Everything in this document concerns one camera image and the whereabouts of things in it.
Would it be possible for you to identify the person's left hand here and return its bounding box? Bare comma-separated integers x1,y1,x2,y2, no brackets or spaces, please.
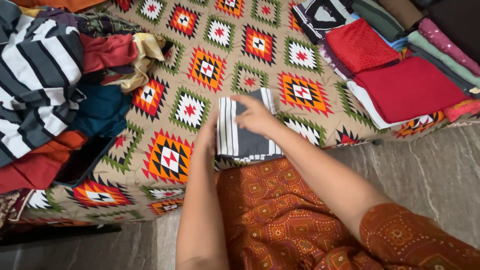
193,112,220,160

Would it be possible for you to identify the dark green folded garment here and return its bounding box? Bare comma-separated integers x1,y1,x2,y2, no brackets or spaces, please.
351,0,406,43

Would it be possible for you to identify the dark grey folded garment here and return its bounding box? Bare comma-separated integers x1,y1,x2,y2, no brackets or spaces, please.
408,44,480,99

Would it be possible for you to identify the pink sequin folded cloth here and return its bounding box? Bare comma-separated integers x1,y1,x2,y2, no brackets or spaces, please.
418,17,480,78

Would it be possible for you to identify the dark green patterned garment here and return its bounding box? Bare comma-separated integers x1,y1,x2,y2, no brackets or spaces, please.
73,11,144,38

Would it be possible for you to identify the crumpled purple garment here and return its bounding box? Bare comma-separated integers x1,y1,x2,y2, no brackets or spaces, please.
35,7,79,28

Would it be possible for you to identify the large grey white striped garment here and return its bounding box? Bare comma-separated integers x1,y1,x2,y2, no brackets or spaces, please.
0,15,88,168

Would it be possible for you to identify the crumpled red garment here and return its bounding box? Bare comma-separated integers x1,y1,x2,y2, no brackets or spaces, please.
80,34,139,76

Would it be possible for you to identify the crumpled teal garment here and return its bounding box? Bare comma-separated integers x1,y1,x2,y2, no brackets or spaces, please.
67,82,133,138

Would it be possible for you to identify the crumpled orange garment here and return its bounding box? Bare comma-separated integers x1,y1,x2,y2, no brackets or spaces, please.
29,130,89,155

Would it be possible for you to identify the coral pink folded cloth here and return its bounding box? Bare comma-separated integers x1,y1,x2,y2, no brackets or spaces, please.
443,99,480,123

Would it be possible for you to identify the orange cloth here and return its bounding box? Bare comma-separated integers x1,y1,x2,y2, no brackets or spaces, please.
10,0,109,13

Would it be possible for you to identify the person's right hand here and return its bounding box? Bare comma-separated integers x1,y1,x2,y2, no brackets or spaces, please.
229,94,280,139

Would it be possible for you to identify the black white folded garment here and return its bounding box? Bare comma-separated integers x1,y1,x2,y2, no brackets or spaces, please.
291,0,358,46

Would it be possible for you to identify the geometric patterned beige bedsheet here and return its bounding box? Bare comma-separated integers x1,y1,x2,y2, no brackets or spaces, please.
15,0,480,226

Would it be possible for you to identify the dark phone with teal case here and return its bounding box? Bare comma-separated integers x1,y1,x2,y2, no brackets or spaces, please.
52,135,118,188

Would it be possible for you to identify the crumpled yellow cloth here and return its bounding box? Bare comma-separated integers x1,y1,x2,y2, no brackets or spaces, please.
103,32,168,94

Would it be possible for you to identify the plain red folded garment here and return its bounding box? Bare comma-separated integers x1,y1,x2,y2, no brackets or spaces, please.
352,56,472,125

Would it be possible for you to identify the crumpled maroon garment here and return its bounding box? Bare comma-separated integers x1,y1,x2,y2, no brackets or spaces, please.
0,149,73,195

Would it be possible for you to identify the brown folded garment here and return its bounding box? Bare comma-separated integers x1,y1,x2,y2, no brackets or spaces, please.
378,0,425,31

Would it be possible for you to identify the light green folded garment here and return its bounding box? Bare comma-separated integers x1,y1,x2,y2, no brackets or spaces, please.
407,30,480,89

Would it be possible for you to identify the purple white patterned folded cloth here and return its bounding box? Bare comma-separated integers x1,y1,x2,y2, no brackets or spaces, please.
318,38,355,82

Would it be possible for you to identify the grey white striped cloth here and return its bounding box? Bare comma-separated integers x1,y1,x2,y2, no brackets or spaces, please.
217,88,284,163

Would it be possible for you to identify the red textured folded cloth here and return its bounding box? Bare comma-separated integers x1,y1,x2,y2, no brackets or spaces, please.
325,17,401,74

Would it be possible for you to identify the person's orange patterned dress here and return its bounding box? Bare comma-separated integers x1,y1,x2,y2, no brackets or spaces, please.
215,157,480,270

